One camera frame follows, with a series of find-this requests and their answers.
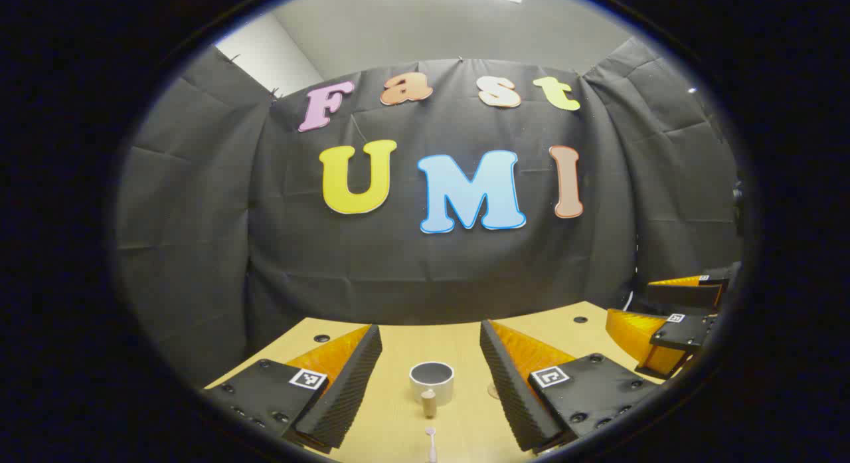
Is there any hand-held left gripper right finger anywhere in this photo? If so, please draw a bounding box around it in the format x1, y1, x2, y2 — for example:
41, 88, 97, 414
479, 319, 665, 452

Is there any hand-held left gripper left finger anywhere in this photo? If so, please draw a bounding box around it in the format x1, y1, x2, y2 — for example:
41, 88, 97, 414
203, 324, 384, 450

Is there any white cup with wooden handle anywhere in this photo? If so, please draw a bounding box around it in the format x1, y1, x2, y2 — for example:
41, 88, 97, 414
409, 361, 455, 417

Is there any wooden desktop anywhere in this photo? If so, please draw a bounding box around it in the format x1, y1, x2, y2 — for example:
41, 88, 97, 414
203, 302, 671, 463

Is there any black backdrop cloth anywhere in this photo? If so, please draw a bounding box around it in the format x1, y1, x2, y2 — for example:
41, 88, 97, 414
114, 37, 743, 387

